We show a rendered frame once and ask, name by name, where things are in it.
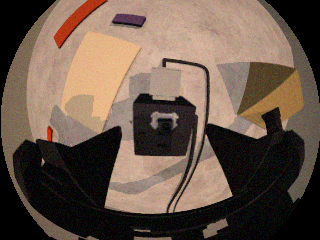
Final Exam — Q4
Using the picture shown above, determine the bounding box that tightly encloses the tan flat square pad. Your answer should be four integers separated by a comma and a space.
61, 32, 141, 135

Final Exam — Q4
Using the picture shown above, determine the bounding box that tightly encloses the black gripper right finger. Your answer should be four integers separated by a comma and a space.
205, 123, 284, 196

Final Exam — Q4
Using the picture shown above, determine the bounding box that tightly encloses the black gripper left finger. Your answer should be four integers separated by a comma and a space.
36, 125, 121, 208

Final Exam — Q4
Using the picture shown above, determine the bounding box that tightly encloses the silver usb socket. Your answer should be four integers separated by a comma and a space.
151, 111, 179, 129

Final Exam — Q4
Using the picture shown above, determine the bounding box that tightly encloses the small red rectangular block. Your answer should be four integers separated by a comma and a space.
47, 127, 53, 141

